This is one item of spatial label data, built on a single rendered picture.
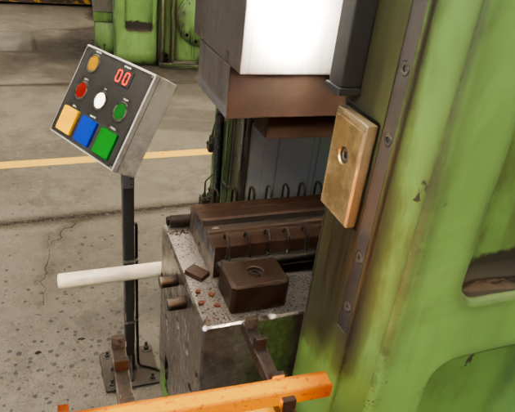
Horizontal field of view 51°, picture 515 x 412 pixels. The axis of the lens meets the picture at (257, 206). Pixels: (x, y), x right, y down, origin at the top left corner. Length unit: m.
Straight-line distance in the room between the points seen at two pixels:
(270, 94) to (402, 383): 0.54
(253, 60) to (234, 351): 0.56
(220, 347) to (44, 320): 1.49
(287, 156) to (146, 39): 4.68
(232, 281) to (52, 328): 1.48
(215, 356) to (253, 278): 0.17
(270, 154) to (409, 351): 0.67
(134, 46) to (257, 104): 5.01
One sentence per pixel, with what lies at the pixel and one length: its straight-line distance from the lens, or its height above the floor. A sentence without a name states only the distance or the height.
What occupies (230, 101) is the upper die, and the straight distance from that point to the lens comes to 0.97.
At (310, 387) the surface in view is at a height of 1.03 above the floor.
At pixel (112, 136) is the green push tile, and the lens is 1.49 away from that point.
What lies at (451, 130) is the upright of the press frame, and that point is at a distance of 0.68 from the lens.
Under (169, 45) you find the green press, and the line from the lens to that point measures 5.95.
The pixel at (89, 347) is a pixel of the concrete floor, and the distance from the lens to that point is 2.32.
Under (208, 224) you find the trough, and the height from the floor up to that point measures 0.99.
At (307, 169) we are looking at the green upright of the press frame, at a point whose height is 1.02.
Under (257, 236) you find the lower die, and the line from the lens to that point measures 1.16.
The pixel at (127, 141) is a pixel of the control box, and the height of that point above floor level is 1.03.
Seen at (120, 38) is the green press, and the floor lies 0.27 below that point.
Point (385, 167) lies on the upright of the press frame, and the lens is 0.78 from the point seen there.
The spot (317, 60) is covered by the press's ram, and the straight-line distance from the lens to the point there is 0.95.
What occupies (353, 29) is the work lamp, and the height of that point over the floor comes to 1.47.
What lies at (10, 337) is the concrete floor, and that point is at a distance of 2.43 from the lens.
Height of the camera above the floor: 1.61
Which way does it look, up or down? 29 degrees down
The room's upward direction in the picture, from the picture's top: 7 degrees clockwise
